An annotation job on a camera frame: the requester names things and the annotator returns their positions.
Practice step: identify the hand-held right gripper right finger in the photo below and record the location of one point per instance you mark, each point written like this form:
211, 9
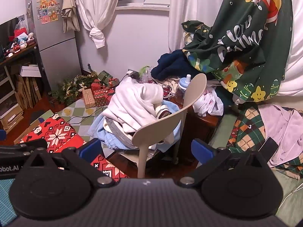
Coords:
201, 147

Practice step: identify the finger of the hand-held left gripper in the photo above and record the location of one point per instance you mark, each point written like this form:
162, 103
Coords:
2, 135
28, 147

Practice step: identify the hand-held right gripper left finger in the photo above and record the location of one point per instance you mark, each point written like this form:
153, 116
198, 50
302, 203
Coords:
91, 149

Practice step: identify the flat brown cardboard box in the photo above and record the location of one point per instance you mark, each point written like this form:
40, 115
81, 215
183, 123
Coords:
26, 133

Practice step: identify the low cardboard boxes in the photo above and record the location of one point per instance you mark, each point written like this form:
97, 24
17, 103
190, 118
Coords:
10, 120

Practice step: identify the dark wooden side table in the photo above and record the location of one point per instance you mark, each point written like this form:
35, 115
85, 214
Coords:
198, 130

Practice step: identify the light blue blanket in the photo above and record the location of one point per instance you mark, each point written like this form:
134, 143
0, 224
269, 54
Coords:
113, 139

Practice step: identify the pale green sheet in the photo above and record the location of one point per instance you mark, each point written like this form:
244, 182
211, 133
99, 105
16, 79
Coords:
45, 121

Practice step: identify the grey striped knit garment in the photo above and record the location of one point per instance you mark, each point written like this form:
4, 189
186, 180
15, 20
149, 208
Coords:
118, 132

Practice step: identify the red patterned tablecloth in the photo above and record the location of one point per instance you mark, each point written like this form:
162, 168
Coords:
59, 134

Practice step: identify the green cutting mat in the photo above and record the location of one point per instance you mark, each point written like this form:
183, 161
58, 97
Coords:
6, 201

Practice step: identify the green checkered floor mat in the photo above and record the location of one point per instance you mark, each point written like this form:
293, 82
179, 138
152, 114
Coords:
78, 113

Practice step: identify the beige plastic chair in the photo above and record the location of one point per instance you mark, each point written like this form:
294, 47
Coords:
165, 125

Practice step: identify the white plastic bag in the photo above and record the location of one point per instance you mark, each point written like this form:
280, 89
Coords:
208, 104

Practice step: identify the green argyle blanket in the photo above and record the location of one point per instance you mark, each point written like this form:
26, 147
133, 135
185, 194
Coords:
246, 132

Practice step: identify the stack of flattened cardboard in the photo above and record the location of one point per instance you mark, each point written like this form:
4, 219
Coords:
28, 92

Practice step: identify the white plastic drawer unit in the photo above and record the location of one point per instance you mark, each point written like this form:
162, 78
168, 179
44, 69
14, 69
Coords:
10, 82

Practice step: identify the pile of wrapped gift boxes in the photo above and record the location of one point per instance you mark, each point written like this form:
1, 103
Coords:
99, 94

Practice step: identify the cream white sweater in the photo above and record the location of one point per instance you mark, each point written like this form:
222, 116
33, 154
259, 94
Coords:
132, 104

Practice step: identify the blue lidded bottle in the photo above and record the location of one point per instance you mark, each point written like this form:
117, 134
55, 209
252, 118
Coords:
183, 87

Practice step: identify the tinsel Christmas garland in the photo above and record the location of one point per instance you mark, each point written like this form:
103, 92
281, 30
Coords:
68, 87

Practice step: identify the black smartphone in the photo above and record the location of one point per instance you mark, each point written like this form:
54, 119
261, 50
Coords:
268, 148

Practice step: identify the white flat box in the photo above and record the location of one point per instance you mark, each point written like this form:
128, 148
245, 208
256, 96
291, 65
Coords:
30, 71

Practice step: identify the black metal shelf rack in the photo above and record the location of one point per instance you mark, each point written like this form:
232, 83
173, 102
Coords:
21, 52

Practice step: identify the lavender towel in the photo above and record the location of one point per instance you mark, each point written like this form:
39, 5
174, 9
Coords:
284, 125

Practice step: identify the navy fleece blanket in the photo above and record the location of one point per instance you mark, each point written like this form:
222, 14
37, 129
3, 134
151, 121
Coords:
175, 63

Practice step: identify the group of plush figures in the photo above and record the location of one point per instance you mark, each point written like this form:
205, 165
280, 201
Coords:
21, 43

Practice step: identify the green tinsel decoration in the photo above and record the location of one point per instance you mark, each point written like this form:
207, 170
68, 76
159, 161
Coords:
144, 69

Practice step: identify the silver refrigerator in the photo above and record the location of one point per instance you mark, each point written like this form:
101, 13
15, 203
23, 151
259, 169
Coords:
61, 52

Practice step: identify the green bed sheet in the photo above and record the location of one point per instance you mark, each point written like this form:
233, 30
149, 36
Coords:
291, 194

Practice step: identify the red bag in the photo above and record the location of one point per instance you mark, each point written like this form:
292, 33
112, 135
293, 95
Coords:
20, 32

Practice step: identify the green printed Christmas blanket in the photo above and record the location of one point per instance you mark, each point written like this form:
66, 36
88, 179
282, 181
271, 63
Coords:
248, 45

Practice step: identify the white duvet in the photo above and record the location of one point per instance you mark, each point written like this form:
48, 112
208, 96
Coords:
296, 59

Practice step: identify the cluster of fridge magnets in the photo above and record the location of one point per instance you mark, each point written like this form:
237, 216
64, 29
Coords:
48, 4

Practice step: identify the beige hanging curtain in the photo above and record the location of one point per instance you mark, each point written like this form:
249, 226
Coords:
69, 11

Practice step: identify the white tied curtain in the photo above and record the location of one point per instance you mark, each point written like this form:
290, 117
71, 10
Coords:
94, 7

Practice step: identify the white straight curtain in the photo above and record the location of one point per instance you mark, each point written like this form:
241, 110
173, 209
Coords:
189, 4

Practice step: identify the wall socket with charger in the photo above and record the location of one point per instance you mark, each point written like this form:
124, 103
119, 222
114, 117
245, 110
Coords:
132, 73

